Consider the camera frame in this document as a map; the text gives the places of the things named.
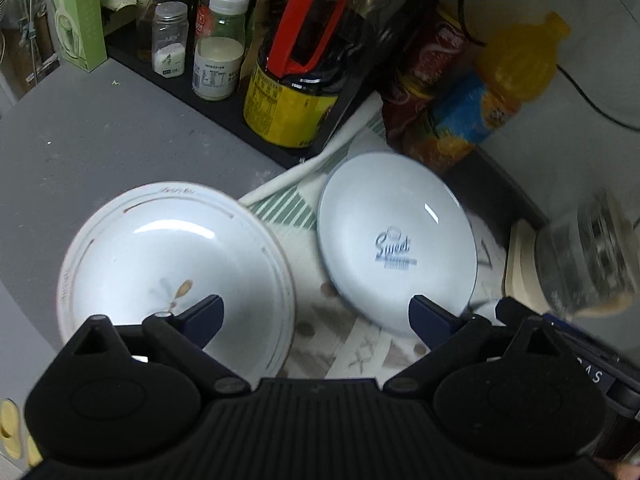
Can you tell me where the black metal shelf rack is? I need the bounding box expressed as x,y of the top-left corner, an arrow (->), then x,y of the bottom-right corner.
102,0 -> 471,170

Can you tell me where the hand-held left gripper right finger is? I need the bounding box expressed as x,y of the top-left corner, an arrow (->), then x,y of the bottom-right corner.
382,296 -> 576,401

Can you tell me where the large white flower plate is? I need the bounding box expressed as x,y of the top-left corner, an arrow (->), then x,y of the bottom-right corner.
56,181 -> 297,378

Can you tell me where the glass electric kettle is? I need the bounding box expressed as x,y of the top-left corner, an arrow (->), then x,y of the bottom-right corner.
534,187 -> 640,318

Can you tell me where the green carton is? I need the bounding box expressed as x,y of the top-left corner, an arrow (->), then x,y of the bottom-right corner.
47,0 -> 108,72

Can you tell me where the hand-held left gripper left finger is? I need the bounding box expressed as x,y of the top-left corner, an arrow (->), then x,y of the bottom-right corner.
65,296 -> 251,401

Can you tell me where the cream kettle base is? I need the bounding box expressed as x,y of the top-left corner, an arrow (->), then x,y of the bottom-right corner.
504,220 -> 551,311

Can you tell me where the black power cable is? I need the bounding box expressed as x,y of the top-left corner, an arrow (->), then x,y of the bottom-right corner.
457,0 -> 640,133

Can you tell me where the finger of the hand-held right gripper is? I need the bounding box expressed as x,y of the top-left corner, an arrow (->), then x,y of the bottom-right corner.
495,296 -> 543,333

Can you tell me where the white deep plate blue print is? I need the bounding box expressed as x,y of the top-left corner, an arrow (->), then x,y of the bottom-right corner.
317,152 -> 478,338

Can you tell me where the white-cap plastic bottle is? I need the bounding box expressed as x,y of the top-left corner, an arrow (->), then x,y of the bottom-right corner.
192,0 -> 251,102

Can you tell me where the small glass shaker jar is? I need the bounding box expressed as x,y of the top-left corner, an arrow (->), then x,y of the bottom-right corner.
151,1 -> 189,79

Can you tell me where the patterned fringed cloth mat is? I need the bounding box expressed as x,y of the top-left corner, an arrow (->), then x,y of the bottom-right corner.
239,95 -> 511,381

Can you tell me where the red drink can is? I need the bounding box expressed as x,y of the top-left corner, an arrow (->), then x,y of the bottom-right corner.
400,5 -> 476,91
382,72 -> 441,161

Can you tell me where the red-handle soy sauce bottle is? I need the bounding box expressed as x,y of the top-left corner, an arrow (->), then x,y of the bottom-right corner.
243,0 -> 396,150

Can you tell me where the orange juice bottle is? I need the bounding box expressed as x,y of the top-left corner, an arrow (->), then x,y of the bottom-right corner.
422,12 -> 572,171

